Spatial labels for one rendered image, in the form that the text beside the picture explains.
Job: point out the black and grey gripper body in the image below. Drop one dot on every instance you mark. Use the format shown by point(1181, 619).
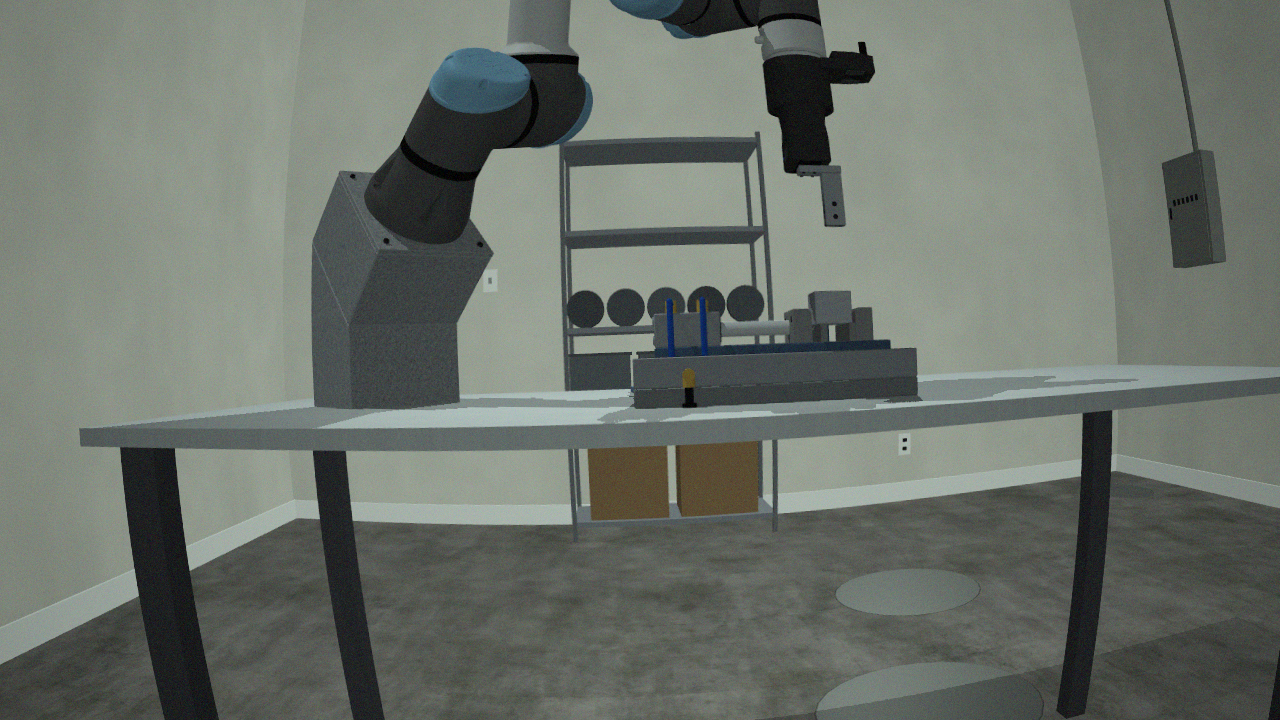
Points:
point(797, 79)

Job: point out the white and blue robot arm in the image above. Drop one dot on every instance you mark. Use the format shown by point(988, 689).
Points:
point(477, 101)

